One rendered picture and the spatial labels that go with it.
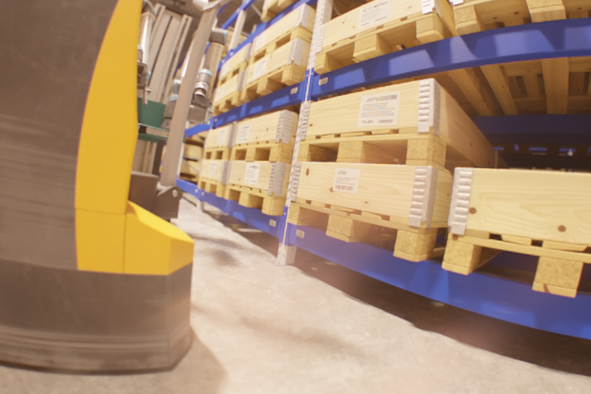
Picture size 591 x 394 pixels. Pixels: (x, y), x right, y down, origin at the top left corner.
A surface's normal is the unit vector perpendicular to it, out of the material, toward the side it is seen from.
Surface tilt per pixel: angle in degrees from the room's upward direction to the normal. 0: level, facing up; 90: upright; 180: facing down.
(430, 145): 90
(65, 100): 90
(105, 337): 90
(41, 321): 90
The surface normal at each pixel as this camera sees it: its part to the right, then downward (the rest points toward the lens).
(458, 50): -0.80, -0.16
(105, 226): 0.64, 0.06
